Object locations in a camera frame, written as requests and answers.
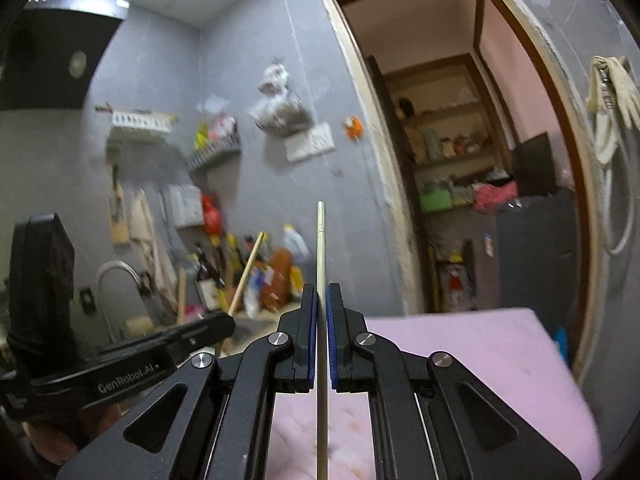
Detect wooden door frame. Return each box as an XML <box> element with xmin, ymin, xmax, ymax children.
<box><xmin>320</xmin><ymin>0</ymin><xmax>601</xmax><ymax>376</ymax></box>

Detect wooden shelf unit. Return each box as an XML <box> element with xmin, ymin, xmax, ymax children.
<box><xmin>367</xmin><ymin>52</ymin><xmax>516</xmax><ymax>311</ymax></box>

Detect pink table mat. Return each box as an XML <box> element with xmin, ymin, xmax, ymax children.
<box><xmin>265</xmin><ymin>307</ymin><xmax>601</xmax><ymax>480</ymax></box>

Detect person's left hand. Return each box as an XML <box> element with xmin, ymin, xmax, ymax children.
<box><xmin>25</xmin><ymin>404</ymin><xmax>127</xmax><ymax>465</ymax></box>

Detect wooden cutting board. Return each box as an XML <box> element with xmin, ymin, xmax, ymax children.
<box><xmin>109</xmin><ymin>162</ymin><xmax>132</xmax><ymax>246</ymax></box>

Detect white wall socket panel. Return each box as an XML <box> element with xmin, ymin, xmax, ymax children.
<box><xmin>285</xmin><ymin>122</ymin><xmax>335</xmax><ymax>162</ymax></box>

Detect green container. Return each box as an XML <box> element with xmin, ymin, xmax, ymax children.
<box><xmin>419</xmin><ymin>187</ymin><xmax>453</xmax><ymax>213</ymax></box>

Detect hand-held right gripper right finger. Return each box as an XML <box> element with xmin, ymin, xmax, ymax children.
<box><xmin>325</xmin><ymin>282</ymin><xmax>583</xmax><ymax>480</ymax></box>

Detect cream rubber gloves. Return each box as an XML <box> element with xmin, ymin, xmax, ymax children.
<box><xmin>586</xmin><ymin>55</ymin><xmax>640</xmax><ymax>163</ymax></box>

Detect wire wall shelf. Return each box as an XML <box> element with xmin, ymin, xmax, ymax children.
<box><xmin>186</xmin><ymin>135</ymin><xmax>243</xmax><ymax>173</ymax></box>

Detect red plastic bag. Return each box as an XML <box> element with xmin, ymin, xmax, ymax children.
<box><xmin>201</xmin><ymin>195</ymin><xmax>222</xmax><ymax>238</ymax></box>

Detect clear oil bottle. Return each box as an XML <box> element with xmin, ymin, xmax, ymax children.
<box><xmin>282</xmin><ymin>224</ymin><xmax>311</xmax><ymax>271</ymax></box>

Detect hanging filled plastic bag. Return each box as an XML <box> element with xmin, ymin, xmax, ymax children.
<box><xmin>248</xmin><ymin>57</ymin><xmax>313</xmax><ymax>136</ymax></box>

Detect pale wooden chopstick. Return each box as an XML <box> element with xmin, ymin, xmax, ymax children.
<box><xmin>226</xmin><ymin>232</ymin><xmax>265</xmax><ymax>317</ymax></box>
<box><xmin>315</xmin><ymin>201</ymin><xmax>331</xmax><ymax>480</ymax></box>

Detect white wall rack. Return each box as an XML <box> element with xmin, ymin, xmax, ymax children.
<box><xmin>107</xmin><ymin>110</ymin><xmax>178</xmax><ymax>148</ymax></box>

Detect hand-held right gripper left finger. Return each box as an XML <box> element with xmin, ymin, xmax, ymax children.
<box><xmin>55</xmin><ymin>284</ymin><xmax>321</xmax><ymax>480</ymax></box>

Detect dark grey refrigerator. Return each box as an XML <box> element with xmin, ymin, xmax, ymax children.
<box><xmin>495</xmin><ymin>190</ymin><xmax>581</xmax><ymax>311</ymax></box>

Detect white wall box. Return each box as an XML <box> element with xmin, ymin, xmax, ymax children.
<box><xmin>167</xmin><ymin>184</ymin><xmax>203</xmax><ymax>228</ymax></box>

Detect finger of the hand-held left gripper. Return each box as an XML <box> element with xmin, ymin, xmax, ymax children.
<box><xmin>165</xmin><ymin>311</ymin><xmax>237</xmax><ymax>363</ymax></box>

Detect black microwave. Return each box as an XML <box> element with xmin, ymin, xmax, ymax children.
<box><xmin>515</xmin><ymin>132</ymin><xmax>558</xmax><ymax>196</ymax></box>

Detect brown sauce bottle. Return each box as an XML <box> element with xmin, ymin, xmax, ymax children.
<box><xmin>260</xmin><ymin>247</ymin><xmax>293</xmax><ymax>311</ymax></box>

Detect black range hood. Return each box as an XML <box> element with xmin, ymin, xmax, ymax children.
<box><xmin>0</xmin><ymin>0</ymin><xmax>132</xmax><ymax>111</ymax></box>

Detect dark glass bottle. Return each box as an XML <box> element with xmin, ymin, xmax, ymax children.
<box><xmin>194</xmin><ymin>245</ymin><xmax>228</xmax><ymax>311</ymax></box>

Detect pink cloth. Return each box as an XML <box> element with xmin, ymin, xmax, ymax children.
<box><xmin>472</xmin><ymin>180</ymin><xmax>518</xmax><ymax>211</ymax></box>

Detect white hose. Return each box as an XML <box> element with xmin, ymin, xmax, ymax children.
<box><xmin>597</xmin><ymin>110</ymin><xmax>633</xmax><ymax>256</ymax></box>

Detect metal faucet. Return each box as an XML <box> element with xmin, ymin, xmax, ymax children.
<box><xmin>96</xmin><ymin>260</ymin><xmax>151</xmax><ymax>341</ymax></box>

